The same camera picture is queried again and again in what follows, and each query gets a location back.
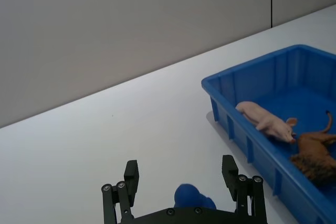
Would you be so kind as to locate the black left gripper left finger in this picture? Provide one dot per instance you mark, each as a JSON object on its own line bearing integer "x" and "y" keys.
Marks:
{"x": 125, "y": 189}

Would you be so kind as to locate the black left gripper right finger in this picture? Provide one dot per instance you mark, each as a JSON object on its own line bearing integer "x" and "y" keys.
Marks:
{"x": 241, "y": 192}

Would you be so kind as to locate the blue toy figure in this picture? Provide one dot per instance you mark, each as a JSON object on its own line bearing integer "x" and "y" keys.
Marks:
{"x": 190, "y": 197}

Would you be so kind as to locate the pink toy pig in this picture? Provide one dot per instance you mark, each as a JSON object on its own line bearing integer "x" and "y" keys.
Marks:
{"x": 267, "y": 120}

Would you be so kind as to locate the brown toy lion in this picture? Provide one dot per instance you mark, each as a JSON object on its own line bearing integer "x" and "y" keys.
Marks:
{"x": 313, "y": 155}

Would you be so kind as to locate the blue plastic bin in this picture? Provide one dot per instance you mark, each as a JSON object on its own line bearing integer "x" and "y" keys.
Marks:
{"x": 278, "y": 98}

